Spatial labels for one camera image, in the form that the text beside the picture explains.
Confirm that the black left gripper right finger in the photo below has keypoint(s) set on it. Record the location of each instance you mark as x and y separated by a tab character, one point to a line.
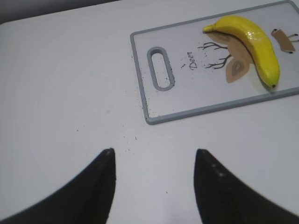
222	198

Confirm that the white grey-rimmed cutting board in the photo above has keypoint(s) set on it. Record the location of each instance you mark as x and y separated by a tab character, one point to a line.
183	72

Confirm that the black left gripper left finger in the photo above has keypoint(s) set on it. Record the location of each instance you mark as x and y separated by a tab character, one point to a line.
86	199

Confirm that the yellow plastic banana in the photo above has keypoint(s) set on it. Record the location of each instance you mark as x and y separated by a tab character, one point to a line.
256	42

